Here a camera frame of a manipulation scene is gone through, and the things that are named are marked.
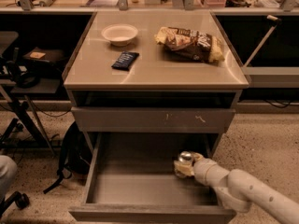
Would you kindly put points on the grey drawer cabinet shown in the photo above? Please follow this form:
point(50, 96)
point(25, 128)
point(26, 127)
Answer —
point(157, 79)

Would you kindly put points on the brown chip bag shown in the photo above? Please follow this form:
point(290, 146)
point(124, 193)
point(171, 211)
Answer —
point(191, 44)

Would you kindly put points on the grey stick with tip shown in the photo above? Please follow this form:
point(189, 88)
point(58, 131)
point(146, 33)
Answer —
point(275, 21)

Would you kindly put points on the person in grey trousers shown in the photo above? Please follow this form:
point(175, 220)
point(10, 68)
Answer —
point(8, 170)

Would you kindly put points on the dark blue snack bar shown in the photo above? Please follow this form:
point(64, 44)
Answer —
point(125, 61)

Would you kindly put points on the grey side desk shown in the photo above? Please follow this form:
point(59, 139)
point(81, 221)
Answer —
point(41, 86)

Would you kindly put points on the white paper bowl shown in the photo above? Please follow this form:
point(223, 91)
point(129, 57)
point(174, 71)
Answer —
point(119, 35)

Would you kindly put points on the silver soda can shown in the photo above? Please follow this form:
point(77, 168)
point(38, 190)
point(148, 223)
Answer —
point(185, 158)

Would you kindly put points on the open grey drawer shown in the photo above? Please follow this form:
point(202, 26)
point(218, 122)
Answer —
point(132, 180)

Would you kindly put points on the black office chair base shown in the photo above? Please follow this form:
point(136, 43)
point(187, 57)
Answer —
point(20, 199)

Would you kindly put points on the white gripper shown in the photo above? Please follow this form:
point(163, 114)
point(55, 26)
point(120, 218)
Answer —
point(202, 170)

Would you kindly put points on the closed grey drawer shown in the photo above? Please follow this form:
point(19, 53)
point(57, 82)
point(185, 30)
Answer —
point(153, 120)

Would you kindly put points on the dark bag with label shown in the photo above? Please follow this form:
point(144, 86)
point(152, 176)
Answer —
point(44, 55)

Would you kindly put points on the black backpack on floor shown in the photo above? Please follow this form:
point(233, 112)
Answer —
point(75, 157)

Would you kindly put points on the black headphones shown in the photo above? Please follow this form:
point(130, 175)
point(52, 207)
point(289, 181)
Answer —
point(22, 79)

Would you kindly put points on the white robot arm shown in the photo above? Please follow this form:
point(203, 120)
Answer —
point(237, 189)

